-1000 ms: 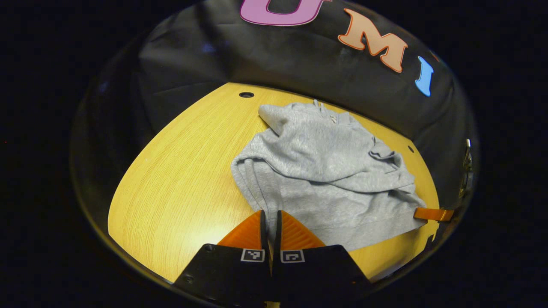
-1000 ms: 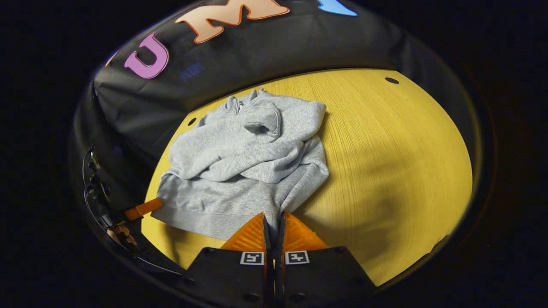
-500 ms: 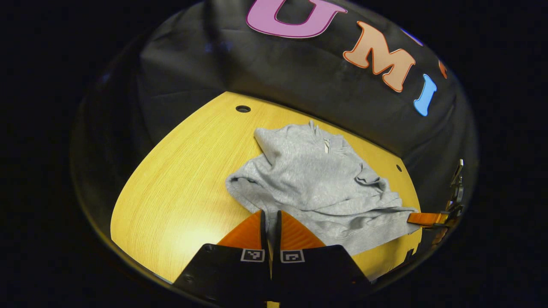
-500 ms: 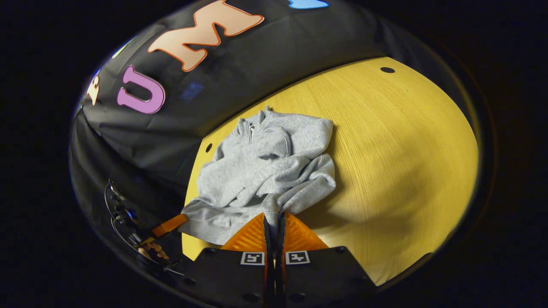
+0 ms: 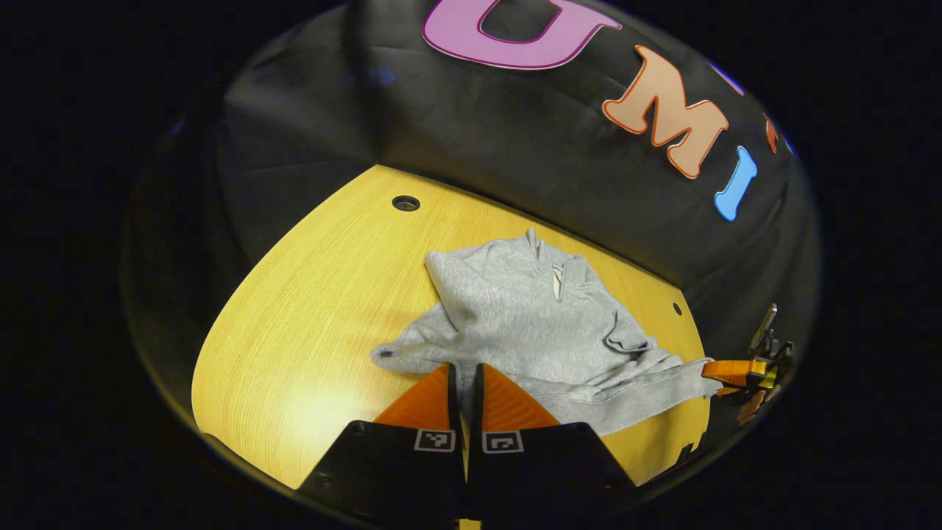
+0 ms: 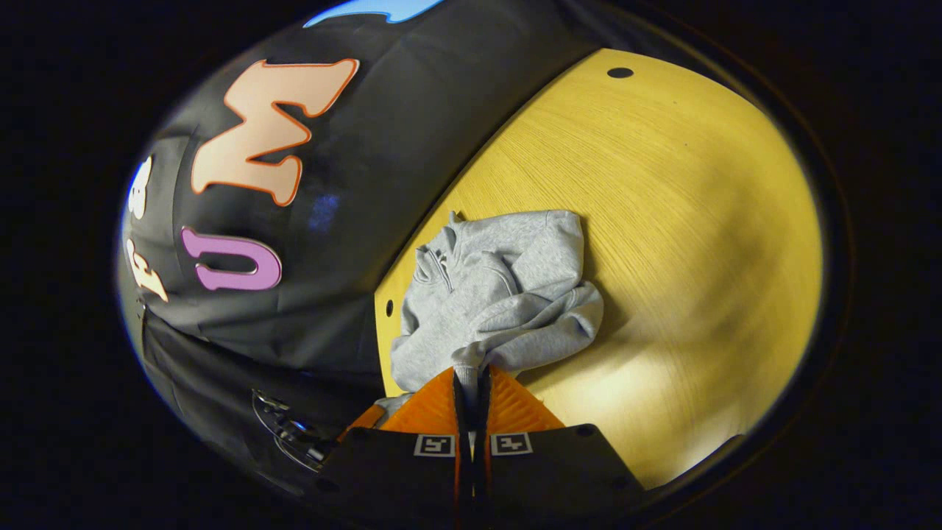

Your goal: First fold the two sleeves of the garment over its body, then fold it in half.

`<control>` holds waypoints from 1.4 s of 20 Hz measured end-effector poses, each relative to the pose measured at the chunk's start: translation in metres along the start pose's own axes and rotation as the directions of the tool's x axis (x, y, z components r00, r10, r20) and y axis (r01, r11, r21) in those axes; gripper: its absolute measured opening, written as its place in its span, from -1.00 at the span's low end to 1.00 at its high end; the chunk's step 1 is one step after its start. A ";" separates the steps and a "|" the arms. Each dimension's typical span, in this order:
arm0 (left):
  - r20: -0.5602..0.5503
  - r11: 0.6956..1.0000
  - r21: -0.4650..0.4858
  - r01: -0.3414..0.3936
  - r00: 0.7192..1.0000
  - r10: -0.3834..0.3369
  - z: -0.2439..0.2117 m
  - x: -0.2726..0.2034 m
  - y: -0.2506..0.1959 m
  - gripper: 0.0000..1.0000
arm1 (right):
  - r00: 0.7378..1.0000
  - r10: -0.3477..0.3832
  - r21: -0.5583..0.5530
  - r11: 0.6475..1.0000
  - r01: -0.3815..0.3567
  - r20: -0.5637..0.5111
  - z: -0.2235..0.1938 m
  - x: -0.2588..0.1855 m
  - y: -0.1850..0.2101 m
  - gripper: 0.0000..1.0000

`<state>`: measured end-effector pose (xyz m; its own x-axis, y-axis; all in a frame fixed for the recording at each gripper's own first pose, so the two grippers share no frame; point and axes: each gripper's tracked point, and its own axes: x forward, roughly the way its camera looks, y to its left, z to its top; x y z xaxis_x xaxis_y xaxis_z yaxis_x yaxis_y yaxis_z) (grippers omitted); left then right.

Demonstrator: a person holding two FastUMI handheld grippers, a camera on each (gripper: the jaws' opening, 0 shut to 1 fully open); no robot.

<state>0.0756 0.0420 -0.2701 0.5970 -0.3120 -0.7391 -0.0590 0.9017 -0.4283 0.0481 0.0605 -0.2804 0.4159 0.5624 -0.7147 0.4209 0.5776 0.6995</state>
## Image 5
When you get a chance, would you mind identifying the black backdrop cloth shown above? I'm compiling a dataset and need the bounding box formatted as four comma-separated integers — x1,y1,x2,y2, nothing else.
125,0,821,442

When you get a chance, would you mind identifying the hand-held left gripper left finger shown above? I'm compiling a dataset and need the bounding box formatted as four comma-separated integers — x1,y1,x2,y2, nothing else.
298,362,467,520

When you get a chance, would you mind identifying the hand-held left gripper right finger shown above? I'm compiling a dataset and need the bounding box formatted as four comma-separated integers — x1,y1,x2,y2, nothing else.
467,362,638,520

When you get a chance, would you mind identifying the grey zip-neck sweatshirt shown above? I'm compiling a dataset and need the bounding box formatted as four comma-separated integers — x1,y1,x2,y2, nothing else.
370,228,726,437

